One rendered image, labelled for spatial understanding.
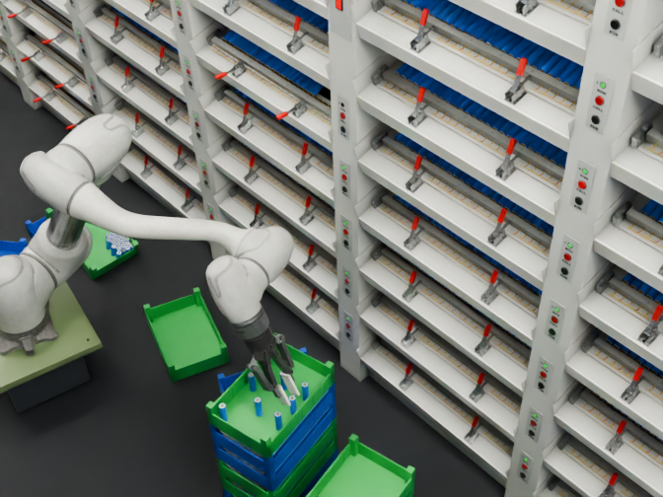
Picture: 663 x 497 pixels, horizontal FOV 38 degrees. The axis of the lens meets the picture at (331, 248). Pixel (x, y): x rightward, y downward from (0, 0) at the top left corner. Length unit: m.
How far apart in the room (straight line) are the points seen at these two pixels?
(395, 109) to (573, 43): 0.61
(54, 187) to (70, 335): 0.75
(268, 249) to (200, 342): 0.96
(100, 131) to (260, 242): 0.53
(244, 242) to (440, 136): 0.57
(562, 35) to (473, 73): 0.29
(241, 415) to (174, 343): 0.78
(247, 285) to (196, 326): 1.04
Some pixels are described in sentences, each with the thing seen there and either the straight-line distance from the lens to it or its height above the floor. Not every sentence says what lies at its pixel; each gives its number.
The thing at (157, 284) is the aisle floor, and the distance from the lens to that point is 3.51.
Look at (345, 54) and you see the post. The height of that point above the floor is 1.23.
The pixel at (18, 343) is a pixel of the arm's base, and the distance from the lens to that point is 3.11.
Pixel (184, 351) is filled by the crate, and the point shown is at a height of 0.00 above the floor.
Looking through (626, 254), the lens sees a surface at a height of 1.14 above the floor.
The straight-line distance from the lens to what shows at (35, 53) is 4.18.
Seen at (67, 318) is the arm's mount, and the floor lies 0.23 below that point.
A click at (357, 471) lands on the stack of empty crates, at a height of 0.24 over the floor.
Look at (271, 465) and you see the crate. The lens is 2.54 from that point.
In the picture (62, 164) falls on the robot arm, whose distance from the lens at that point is 2.51.
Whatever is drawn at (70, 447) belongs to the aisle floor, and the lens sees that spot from 3.13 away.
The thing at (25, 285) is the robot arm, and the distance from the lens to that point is 2.97.
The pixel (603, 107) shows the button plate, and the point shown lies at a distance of 1.82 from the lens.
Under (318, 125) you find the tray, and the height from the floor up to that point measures 0.94.
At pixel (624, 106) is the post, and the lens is 1.80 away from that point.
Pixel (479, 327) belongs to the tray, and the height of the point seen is 0.55.
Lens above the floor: 2.49
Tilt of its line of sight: 44 degrees down
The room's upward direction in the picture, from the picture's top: 2 degrees counter-clockwise
